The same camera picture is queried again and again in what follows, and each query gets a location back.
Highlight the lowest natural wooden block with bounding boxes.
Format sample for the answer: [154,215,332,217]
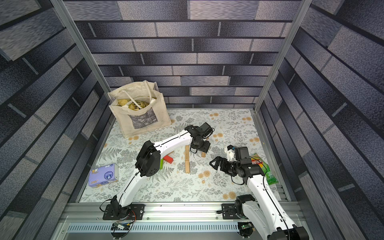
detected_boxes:
[185,145,190,155]

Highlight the natural block with engraved numbers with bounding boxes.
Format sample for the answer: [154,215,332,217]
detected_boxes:
[185,152,190,164]

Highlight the circuit board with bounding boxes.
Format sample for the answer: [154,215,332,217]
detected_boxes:
[238,222,254,238]
[111,222,134,233]

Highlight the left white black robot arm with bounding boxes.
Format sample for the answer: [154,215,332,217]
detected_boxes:
[110,123,214,216]

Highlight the beige canvas tote bag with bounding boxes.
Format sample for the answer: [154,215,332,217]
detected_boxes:
[108,81,172,138]

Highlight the left circuit board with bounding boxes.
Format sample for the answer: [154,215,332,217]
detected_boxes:
[111,222,134,233]

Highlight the purple white small box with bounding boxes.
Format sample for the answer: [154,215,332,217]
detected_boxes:
[88,164,119,188]

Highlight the aluminium front rail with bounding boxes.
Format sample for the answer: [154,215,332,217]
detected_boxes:
[59,201,304,224]

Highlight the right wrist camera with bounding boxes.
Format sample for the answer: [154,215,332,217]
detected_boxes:
[226,145,251,162]

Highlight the right circuit board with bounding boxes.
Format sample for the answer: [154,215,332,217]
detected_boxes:
[238,222,254,238]

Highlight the green chips bag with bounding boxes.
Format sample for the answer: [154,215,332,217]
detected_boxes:
[251,154,279,185]

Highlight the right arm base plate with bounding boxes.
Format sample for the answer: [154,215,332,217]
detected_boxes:
[220,203,247,220]

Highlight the left aluminium frame post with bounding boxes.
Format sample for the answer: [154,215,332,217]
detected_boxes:
[50,0,111,94]

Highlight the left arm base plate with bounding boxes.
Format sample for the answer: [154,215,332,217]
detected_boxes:
[103,204,146,221]

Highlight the yellow items inside bag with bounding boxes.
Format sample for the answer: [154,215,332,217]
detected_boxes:
[118,99,150,111]

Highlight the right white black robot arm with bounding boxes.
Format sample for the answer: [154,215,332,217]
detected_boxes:
[210,157,310,240]

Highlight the right aluminium frame post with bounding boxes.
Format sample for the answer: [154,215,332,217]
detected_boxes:
[254,0,312,113]

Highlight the aluminium frame post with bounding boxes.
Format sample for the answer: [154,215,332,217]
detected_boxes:
[50,0,111,94]
[254,0,312,113]

